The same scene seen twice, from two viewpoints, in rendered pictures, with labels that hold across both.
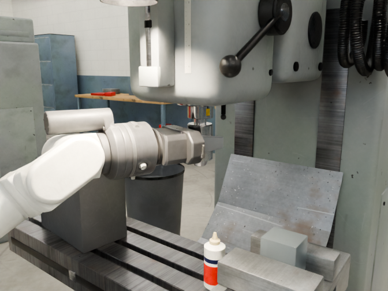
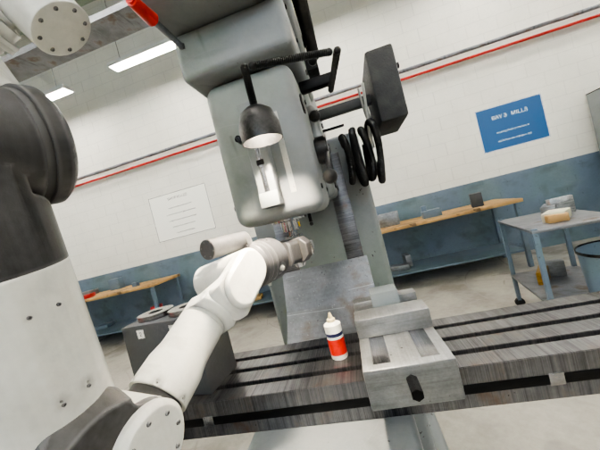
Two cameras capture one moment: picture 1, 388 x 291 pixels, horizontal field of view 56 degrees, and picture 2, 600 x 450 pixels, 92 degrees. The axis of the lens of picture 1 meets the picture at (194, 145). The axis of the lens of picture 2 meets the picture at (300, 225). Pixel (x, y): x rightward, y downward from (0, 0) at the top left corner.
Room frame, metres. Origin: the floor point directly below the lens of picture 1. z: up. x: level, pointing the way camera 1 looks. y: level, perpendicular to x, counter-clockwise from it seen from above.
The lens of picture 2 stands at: (0.02, 0.29, 1.30)
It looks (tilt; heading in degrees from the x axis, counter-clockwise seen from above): 1 degrees down; 333
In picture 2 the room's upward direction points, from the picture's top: 14 degrees counter-clockwise
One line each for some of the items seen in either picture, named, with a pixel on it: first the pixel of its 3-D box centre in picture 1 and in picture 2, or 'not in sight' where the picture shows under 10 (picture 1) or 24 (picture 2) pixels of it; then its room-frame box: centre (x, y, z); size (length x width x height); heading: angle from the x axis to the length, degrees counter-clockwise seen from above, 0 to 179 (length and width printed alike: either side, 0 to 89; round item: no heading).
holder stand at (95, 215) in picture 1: (79, 193); (179, 345); (0.86, 0.28, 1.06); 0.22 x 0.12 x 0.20; 46
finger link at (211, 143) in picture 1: (209, 144); not in sight; (0.62, -0.03, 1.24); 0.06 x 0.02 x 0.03; 123
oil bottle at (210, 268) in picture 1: (214, 258); (334, 334); (0.62, -0.04, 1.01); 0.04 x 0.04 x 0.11
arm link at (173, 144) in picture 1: (155, 148); (276, 257); (0.60, 0.07, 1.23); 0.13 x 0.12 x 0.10; 33
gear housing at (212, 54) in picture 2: not in sight; (256, 76); (0.68, -0.04, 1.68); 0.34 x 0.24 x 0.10; 142
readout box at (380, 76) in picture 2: not in sight; (384, 95); (0.68, -0.46, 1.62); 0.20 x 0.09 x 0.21; 142
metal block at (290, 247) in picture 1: (283, 253); (385, 301); (0.54, -0.15, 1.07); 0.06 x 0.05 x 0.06; 54
